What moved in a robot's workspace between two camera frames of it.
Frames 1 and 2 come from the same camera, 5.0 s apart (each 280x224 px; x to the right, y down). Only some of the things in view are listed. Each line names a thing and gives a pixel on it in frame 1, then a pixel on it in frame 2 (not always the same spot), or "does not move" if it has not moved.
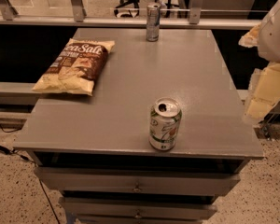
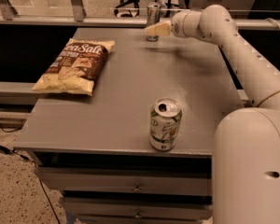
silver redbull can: (152, 25) does not move
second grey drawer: (139, 207) does not move
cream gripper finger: (270, 85) → (183, 23)
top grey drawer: (171, 182) does not move
